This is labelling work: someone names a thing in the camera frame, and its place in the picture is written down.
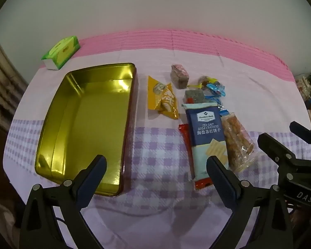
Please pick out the yellow snack packet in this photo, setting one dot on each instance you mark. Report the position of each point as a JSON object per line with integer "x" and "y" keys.
{"x": 163, "y": 97}

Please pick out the clear biscuit packet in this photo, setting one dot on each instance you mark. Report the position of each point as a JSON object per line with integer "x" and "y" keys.
{"x": 237, "y": 140}

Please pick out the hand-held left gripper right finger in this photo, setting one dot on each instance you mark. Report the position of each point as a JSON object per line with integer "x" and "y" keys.
{"x": 220, "y": 181}

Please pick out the blue cracker packet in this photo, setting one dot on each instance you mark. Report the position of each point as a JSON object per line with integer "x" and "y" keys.
{"x": 208, "y": 134}

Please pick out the gold tin box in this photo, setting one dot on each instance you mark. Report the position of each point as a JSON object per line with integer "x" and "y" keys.
{"x": 88, "y": 124}

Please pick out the beige pleated curtain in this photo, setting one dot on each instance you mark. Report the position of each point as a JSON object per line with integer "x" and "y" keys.
{"x": 2, "y": 70}

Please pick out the grey snack pack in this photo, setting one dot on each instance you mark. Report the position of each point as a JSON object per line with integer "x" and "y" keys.
{"x": 194, "y": 96}

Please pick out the green tissue pack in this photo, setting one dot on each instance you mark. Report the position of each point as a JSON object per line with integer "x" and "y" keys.
{"x": 62, "y": 53}

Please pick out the blue candy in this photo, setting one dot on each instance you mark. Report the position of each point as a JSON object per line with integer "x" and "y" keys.
{"x": 220, "y": 93}
{"x": 224, "y": 112}
{"x": 214, "y": 86}
{"x": 212, "y": 99}

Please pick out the pink and purple checked tablecloth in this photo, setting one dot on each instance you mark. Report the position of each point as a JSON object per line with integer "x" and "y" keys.
{"x": 155, "y": 51}

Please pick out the yellow wrapped candy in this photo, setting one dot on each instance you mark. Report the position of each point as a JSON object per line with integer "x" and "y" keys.
{"x": 206, "y": 80}

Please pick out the red snack packet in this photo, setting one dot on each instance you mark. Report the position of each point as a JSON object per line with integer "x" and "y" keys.
{"x": 186, "y": 137}

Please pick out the brown snack cake pack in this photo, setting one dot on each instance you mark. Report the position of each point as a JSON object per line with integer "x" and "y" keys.
{"x": 180, "y": 79}

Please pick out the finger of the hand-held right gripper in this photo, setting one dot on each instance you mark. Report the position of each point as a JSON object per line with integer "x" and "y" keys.
{"x": 274, "y": 147}
{"x": 307, "y": 134}

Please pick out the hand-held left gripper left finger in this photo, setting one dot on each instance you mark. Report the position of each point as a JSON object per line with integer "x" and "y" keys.
{"x": 92, "y": 177}

